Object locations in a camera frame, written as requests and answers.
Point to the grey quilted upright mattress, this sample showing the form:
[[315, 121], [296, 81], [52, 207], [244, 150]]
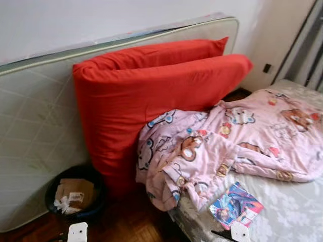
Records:
[[30, 126]]

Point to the black waste bin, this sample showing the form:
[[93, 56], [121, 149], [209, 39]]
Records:
[[97, 209]]

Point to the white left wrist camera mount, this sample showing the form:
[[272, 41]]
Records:
[[78, 233]]

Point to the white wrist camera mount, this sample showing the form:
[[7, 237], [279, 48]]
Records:
[[78, 233], [240, 233]]

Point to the grey curtain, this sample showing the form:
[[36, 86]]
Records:
[[308, 55]]

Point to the bed with grey floral sheet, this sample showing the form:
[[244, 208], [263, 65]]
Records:
[[292, 206]]

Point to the big red folded cushion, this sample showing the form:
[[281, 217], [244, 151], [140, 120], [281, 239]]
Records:
[[131, 96]]

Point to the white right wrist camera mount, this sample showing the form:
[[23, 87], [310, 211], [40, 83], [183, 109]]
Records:
[[240, 233]]

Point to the colourful comic book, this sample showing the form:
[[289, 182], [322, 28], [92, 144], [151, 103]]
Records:
[[236, 204]]

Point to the pink cartoon print blanket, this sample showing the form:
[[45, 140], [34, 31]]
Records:
[[252, 131]]

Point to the white crumpled paper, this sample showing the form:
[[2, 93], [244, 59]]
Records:
[[64, 204]]

